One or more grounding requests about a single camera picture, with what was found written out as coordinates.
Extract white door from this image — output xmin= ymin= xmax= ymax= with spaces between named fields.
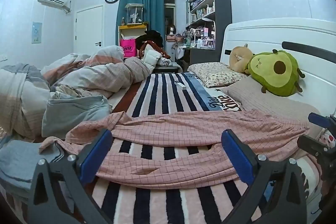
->
xmin=76 ymin=5 xmax=103 ymax=55

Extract light blue wall poster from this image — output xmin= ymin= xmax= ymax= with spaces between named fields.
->
xmin=31 ymin=21 xmax=43 ymax=44

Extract glass display case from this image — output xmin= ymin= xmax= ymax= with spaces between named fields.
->
xmin=125 ymin=3 xmax=145 ymax=25

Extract white puffer jacket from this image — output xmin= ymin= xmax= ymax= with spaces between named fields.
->
xmin=142 ymin=44 xmax=163 ymax=69

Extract white bed headboard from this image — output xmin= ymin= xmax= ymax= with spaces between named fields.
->
xmin=219 ymin=18 xmax=336 ymax=119

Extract red-brown garment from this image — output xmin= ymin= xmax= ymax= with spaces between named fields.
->
xmin=139 ymin=40 xmax=171 ymax=60

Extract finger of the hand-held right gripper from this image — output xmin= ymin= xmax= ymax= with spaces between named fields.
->
xmin=297 ymin=134 xmax=330 ymax=159
xmin=308 ymin=112 xmax=336 ymax=133

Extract teal curtain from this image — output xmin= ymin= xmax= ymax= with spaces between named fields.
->
xmin=115 ymin=0 xmax=165 ymax=42

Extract dark grey shelf unit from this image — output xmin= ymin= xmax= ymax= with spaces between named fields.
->
xmin=185 ymin=0 xmax=233 ymax=72

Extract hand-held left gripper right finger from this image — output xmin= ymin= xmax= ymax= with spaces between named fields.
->
xmin=221 ymin=129 xmax=309 ymax=224

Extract grey-blue folded garment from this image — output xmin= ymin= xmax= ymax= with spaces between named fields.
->
xmin=42 ymin=94 xmax=113 ymax=139

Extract window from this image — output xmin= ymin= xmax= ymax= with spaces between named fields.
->
xmin=163 ymin=0 xmax=176 ymax=38

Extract green avocado plush toy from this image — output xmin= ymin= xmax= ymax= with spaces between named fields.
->
xmin=247 ymin=49 xmax=305 ymax=97

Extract pink checked pants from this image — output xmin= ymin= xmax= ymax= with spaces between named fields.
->
xmin=39 ymin=109 xmax=310 ymax=190

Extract pink and white duvet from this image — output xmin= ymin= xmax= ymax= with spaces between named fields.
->
xmin=0 ymin=46 xmax=151 ymax=140

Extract beige ribbed pillow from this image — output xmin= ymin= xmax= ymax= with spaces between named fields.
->
xmin=226 ymin=77 xmax=323 ymax=135

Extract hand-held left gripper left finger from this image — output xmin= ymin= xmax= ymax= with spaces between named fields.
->
xmin=28 ymin=128 xmax=114 ymax=224

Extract pink shopping bag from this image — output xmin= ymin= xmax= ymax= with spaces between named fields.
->
xmin=119 ymin=38 xmax=137 ymax=59

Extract black clothing pile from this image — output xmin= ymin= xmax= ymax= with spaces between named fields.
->
xmin=135 ymin=29 xmax=165 ymax=50

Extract light blue cloth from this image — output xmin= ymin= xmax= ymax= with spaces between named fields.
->
xmin=0 ymin=140 xmax=79 ymax=214

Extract floral pillow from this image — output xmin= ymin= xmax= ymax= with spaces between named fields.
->
xmin=188 ymin=62 xmax=248 ymax=88

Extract striped printed blanket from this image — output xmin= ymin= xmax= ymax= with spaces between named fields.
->
xmin=87 ymin=72 xmax=324 ymax=224

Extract brown plush toy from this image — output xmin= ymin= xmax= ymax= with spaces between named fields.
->
xmin=229 ymin=43 xmax=255 ymax=73

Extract yellow shelf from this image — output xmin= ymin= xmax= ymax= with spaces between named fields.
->
xmin=118 ymin=24 xmax=147 ymax=42

